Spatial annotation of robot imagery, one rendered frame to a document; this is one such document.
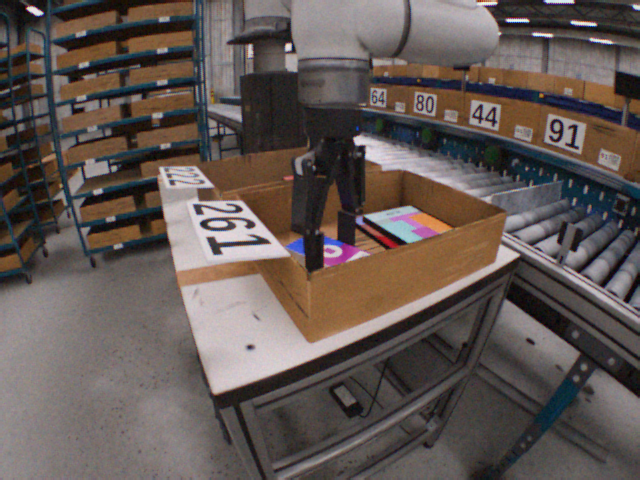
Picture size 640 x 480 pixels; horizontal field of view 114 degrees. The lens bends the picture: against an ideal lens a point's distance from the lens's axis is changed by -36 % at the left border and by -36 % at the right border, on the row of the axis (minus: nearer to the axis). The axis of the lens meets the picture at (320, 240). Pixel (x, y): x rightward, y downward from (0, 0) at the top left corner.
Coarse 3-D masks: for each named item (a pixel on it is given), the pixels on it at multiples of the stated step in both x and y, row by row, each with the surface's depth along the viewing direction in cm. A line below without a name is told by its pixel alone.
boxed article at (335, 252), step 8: (328, 240) 51; (336, 240) 51; (288, 248) 49; (296, 248) 49; (328, 248) 49; (336, 248) 49; (344, 248) 49; (352, 248) 49; (296, 256) 48; (304, 256) 47; (328, 256) 47; (336, 256) 47; (344, 256) 47; (352, 256) 47; (360, 256) 47; (304, 264) 48; (328, 264) 45
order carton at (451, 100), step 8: (416, 88) 150; (424, 88) 144; (432, 88) 140; (440, 96) 137; (448, 96) 132; (456, 96) 128; (464, 96) 124; (440, 104) 138; (448, 104) 134; (456, 104) 129; (464, 104) 126; (408, 112) 160; (416, 112) 155; (440, 112) 140; (440, 120) 141
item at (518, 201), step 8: (544, 184) 80; (552, 184) 82; (560, 184) 86; (504, 192) 70; (512, 192) 72; (520, 192) 74; (528, 192) 76; (536, 192) 79; (544, 192) 81; (552, 192) 84; (496, 200) 69; (504, 200) 71; (512, 200) 73; (520, 200) 75; (528, 200) 78; (536, 200) 80; (544, 200) 83; (552, 200) 86; (504, 208) 73; (512, 208) 75; (520, 208) 77; (528, 208) 79
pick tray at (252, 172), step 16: (224, 160) 80; (240, 160) 82; (256, 160) 84; (272, 160) 87; (288, 160) 89; (368, 160) 76; (208, 176) 79; (224, 176) 81; (240, 176) 84; (256, 176) 86; (272, 176) 89; (288, 176) 91; (320, 176) 64; (208, 192) 63; (224, 192) 55; (240, 192) 56
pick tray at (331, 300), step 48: (288, 192) 58; (336, 192) 63; (384, 192) 69; (432, 192) 63; (288, 240) 58; (432, 240) 39; (480, 240) 46; (288, 288) 38; (336, 288) 34; (384, 288) 38; (432, 288) 44
